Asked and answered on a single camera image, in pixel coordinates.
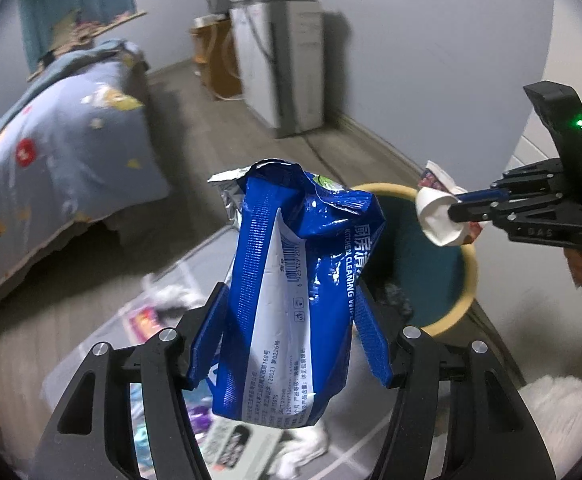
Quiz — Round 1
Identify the white fluffy cloth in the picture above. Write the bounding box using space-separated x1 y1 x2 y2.
517 374 582 467

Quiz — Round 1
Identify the teal blister pack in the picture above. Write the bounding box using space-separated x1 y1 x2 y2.
130 384 152 477

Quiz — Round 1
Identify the white appliance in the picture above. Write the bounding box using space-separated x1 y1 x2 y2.
229 0 324 138

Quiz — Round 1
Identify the bed with blue duvet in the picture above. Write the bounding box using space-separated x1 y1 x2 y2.
0 39 172 321

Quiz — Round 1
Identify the wooden headboard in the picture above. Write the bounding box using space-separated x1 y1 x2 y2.
26 9 148 82

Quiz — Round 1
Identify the white printed wrapper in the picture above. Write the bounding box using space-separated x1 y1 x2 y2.
415 160 486 247

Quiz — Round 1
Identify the teal bin with cream rim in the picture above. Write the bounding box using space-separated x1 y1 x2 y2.
353 182 479 340

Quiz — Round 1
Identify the grey printed booklet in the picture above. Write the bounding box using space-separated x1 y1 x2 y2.
203 419 284 480

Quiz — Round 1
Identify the white crumpled tissue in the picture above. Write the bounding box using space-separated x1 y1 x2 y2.
275 422 332 479
143 275 202 318

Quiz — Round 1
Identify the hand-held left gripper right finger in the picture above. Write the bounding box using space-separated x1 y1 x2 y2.
353 285 556 480

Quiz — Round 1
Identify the purple packet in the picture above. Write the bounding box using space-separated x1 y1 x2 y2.
186 404 215 436

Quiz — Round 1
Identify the blue wet wipes packet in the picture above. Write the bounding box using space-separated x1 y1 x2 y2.
208 158 386 428

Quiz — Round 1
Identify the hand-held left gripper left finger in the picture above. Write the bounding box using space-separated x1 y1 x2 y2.
31 282 229 480

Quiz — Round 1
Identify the wooden cabinet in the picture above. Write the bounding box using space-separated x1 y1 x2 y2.
189 12 244 101

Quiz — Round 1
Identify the pink wrapper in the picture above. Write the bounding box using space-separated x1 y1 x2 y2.
128 307 164 343

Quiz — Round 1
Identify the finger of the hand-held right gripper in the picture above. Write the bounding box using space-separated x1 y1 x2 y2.
453 157 572 207
447 192 579 248

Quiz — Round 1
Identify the person's right hand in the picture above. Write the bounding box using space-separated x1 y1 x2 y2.
565 246 582 287

